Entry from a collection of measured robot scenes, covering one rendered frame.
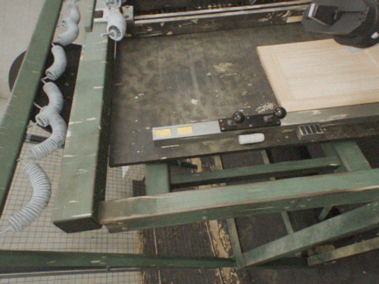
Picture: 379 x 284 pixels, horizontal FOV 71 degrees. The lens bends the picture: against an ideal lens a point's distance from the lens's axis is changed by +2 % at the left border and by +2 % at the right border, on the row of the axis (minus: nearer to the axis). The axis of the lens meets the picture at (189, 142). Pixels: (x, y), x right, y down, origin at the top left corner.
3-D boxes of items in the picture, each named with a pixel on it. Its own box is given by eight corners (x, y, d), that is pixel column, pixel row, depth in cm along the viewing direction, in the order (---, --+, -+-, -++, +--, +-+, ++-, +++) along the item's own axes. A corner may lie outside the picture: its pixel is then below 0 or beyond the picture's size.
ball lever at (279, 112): (272, 125, 87) (289, 117, 74) (261, 126, 87) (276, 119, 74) (270, 113, 87) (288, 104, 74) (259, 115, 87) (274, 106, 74)
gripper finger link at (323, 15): (314, -1, 46) (334, 6, 50) (308, 19, 48) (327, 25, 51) (323, -1, 45) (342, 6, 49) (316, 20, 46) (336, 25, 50)
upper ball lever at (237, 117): (237, 128, 86) (247, 122, 73) (225, 129, 86) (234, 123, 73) (235, 117, 87) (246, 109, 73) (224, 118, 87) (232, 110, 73)
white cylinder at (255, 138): (239, 145, 86) (263, 143, 87) (240, 141, 84) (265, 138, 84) (237, 138, 88) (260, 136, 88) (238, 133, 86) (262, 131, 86)
